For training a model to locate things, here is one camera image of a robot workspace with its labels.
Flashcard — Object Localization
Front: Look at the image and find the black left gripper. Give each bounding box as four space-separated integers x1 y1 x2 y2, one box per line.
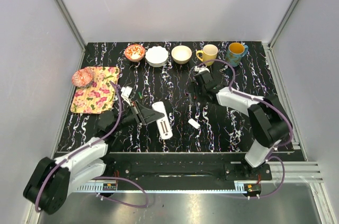
112 100 165 133

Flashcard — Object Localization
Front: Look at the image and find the white remote control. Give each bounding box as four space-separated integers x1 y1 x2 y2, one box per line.
151 101 173 140

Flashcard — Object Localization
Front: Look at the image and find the white battery cover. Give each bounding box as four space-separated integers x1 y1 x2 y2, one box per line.
188 118 200 129

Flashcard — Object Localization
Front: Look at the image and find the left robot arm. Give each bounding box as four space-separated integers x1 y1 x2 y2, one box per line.
23 101 165 214

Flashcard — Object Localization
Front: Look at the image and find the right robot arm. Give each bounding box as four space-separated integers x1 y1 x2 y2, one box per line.
194 68 293 180

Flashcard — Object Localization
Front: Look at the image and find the yellow mug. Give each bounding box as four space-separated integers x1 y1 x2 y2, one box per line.
195 44 218 66

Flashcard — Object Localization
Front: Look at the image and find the cream round bowl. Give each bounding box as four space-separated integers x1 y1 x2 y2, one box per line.
171 45 192 65

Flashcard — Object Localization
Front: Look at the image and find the blue butterfly mug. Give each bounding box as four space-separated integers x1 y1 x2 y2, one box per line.
226 42 248 67

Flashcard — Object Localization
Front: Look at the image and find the floral rectangular tray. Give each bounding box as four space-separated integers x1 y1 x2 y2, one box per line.
70 66 120 114

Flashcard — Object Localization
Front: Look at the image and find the white scalloped bowl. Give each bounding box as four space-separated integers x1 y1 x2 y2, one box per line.
145 46 169 68

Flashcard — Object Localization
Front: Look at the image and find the red patterned small bowl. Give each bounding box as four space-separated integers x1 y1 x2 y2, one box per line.
124 44 145 62

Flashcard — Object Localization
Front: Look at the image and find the pink patterned bowl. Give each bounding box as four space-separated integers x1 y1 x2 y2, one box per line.
72 67 94 87

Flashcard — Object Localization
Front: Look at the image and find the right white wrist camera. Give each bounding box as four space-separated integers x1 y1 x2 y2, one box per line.
194 66 210 75

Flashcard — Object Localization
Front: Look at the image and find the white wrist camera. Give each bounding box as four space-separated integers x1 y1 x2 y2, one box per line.
121 86 133 99
194 66 210 75

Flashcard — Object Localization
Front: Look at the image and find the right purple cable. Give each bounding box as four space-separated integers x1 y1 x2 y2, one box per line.
195 59 294 200

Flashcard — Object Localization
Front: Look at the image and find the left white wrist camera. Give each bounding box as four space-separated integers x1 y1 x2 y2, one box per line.
121 86 133 99

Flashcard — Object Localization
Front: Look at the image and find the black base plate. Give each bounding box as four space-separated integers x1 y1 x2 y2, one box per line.
101 153 272 193

